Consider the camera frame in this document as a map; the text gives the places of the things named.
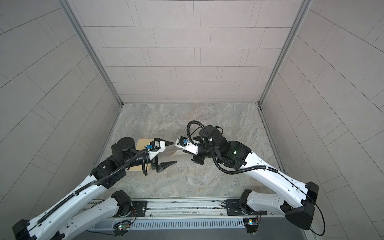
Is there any tan kraft paper envelope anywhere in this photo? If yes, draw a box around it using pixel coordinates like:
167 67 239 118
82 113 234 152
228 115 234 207
128 137 157 172

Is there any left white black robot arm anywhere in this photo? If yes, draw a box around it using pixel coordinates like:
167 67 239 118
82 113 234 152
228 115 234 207
12 137 173 240

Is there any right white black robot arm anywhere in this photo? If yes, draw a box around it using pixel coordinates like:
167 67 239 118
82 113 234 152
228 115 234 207
176 125 319 230

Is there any left green circuit board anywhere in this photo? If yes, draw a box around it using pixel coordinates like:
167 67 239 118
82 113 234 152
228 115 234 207
113 221 132 231

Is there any right circuit board module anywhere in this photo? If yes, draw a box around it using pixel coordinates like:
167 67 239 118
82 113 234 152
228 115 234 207
243 218 260 234

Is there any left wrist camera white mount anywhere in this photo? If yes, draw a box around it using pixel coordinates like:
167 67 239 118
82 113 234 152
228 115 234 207
145 141 166 153

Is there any right black corrugated cable conduit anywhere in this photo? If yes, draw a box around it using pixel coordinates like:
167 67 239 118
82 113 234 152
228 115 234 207
186 120 326 237

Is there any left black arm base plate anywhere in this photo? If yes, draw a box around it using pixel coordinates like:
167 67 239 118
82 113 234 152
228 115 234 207
118 201 148 218

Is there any aluminium mounting rail frame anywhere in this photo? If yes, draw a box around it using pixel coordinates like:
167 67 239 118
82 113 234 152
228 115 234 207
62 196 313 222

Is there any white slotted cable duct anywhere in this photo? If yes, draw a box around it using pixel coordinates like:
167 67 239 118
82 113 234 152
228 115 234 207
130 218 245 231

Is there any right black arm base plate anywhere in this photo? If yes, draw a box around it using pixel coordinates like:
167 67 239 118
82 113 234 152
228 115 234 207
221 199 268 216

